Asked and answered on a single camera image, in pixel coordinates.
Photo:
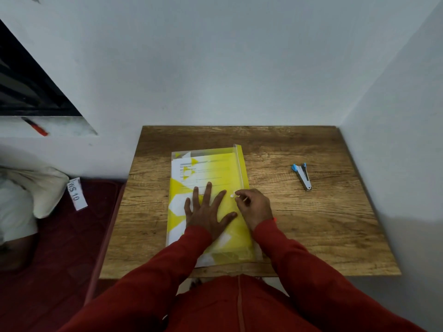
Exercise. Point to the person's right hand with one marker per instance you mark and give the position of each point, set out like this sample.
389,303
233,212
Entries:
256,205

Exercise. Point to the person's left hand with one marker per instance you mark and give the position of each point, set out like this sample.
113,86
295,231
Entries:
206,214

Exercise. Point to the yellow patterned plastic folder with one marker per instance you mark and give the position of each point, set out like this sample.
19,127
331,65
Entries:
238,169

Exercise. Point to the stack of printed sheets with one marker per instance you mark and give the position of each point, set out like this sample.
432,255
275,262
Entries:
207,169

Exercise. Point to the blue and silver stapler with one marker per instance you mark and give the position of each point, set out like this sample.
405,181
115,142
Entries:
301,176

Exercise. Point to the person's right forearm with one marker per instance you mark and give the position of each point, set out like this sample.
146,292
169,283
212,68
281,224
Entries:
328,286

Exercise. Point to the person's left forearm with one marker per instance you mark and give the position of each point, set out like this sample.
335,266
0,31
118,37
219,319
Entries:
138,286

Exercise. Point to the person's foot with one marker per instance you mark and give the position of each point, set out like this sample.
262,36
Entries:
196,282

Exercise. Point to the person's red jacket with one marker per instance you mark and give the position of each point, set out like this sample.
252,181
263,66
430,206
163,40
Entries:
235,307

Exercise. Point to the white paper label tag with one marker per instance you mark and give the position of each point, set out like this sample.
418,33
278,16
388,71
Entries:
77,194

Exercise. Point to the white pillow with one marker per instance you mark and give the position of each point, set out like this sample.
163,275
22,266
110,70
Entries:
45,190

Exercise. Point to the maroon bed mattress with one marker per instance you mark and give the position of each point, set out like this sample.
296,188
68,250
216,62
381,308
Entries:
52,273

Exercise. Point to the red marker on sill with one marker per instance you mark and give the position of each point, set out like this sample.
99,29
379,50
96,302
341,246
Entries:
36,127

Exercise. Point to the dark louvred window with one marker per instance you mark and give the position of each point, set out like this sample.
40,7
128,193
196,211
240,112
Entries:
27,82

